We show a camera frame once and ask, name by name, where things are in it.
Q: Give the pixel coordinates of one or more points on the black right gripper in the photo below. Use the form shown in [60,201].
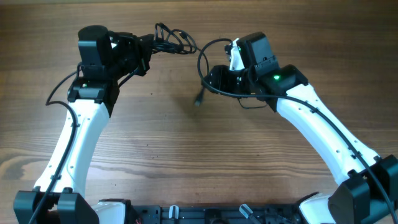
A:
[221,73]

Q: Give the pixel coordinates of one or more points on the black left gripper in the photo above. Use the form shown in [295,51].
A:
[143,48]

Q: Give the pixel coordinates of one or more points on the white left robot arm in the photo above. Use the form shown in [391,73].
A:
[108,60]

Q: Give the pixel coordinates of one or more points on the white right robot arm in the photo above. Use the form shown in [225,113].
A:
[366,182]

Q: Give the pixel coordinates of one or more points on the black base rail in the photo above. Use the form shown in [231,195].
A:
[217,214]

